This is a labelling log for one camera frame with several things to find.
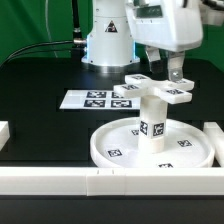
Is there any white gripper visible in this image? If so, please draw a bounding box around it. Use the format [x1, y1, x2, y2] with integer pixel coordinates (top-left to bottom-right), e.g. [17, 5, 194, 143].
[125, 0, 203, 82]

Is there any white cross-shaped table base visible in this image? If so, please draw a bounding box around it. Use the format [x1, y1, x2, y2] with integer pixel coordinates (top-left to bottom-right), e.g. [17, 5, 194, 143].
[113, 74, 194, 104]

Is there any white round table top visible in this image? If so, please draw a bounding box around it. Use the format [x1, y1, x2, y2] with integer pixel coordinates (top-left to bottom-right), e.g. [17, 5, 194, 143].
[90, 117, 215, 168]

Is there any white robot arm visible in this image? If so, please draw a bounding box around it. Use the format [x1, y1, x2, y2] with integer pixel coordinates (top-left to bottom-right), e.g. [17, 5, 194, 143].
[82, 0, 224, 81]

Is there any white right fence bar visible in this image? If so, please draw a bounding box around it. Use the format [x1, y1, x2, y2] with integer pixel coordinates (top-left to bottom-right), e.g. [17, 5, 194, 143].
[203, 122, 224, 168]

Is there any white fence bar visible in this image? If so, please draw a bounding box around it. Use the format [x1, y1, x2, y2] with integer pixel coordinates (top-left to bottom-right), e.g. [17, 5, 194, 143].
[203, 122, 224, 168]
[0, 121, 10, 151]
[0, 167, 224, 196]

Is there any white marker tag sheet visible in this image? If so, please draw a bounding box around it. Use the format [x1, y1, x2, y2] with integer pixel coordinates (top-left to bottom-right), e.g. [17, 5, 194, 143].
[60, 90, 140, 110]

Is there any white front fence bar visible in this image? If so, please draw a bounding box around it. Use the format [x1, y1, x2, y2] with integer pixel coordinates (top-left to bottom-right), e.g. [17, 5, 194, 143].
[0, 167, 224, 196]

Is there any white left fence bar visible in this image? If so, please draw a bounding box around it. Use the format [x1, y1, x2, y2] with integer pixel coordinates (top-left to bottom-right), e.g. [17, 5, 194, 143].
[0, 121, 10, 151]

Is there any black vertical cable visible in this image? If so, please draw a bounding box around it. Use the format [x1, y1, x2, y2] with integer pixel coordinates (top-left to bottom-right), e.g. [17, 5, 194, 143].
[71, 0, 83, 43]

